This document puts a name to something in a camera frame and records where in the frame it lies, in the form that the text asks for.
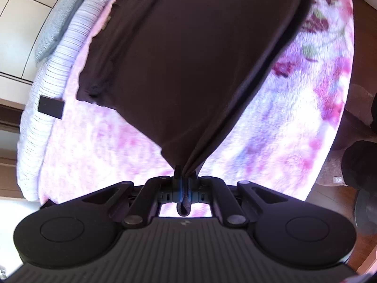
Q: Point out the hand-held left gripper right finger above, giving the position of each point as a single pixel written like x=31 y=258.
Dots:
x=193 y=194

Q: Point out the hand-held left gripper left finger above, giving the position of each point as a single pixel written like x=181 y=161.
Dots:
x=177 y=187

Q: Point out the dark brown garment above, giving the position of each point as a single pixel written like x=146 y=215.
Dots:
x=191 y=64

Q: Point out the pink floral blanket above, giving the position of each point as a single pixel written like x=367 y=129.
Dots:
x=103 y=153

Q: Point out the beige slipper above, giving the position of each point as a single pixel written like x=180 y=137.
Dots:
x=332 y=168
x=356 y=106

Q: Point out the black mattress tag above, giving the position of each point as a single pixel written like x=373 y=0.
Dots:
x=50 y=107

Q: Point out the black cloth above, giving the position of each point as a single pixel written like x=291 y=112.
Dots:
x=360 y=165

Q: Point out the brown wooden furniture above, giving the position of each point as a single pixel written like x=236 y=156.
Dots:
x=10 y=153

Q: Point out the white striped mattress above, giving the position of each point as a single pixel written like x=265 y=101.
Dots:
x=44 y=79

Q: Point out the dark round object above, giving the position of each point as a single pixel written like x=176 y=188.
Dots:
x=366 y=212

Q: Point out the grey pillow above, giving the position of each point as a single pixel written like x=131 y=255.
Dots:
x=59 y=26

